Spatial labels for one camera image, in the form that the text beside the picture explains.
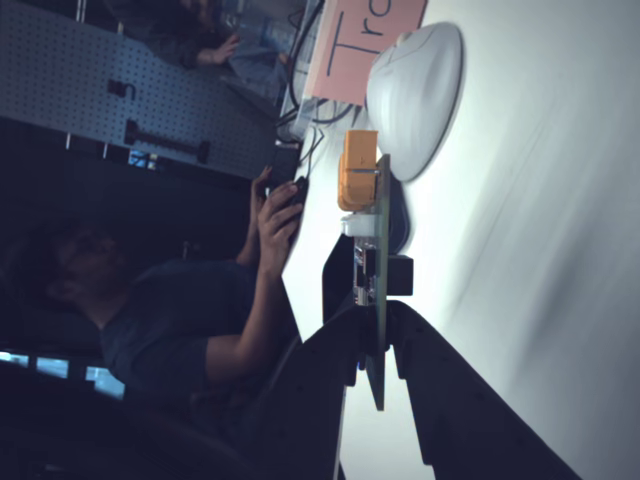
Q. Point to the pink paper sign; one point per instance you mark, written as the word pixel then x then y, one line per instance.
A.
pixel 345 60

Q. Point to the black smartphone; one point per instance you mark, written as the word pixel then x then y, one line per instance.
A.
pixel 302 196

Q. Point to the white computer mouse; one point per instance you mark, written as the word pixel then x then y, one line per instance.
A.
pixel 415 100

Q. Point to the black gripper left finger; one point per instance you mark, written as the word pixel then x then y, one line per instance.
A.
pixel 330 360

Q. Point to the blue-shirted person's bare forearm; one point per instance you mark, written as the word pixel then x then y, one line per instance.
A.
pixel 240 340

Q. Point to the grey perforated pegboard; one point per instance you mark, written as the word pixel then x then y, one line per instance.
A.
pixel 50 75

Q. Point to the person in blue shirt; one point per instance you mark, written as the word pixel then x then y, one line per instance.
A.
pixel 175 325

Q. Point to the green circuit board yellow connectors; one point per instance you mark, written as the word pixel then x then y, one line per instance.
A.
pixel 357 170

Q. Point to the blue-shirted person's left hand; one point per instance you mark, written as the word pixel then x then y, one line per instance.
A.
pixel 261 185

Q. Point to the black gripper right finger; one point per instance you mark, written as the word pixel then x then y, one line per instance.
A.
pixel 460 410

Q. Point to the black pegboard hook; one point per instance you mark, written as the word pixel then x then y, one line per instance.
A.
pixel 120 89

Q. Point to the background person in grey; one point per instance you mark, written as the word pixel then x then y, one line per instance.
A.
pixel 185 35

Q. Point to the background person's hand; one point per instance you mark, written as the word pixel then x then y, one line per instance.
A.
pixel 220 52

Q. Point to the blue-shirted person's right hand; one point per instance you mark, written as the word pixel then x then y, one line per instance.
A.
pixel 275 225

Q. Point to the bright blue screen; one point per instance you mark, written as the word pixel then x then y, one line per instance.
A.
pixel 100 377

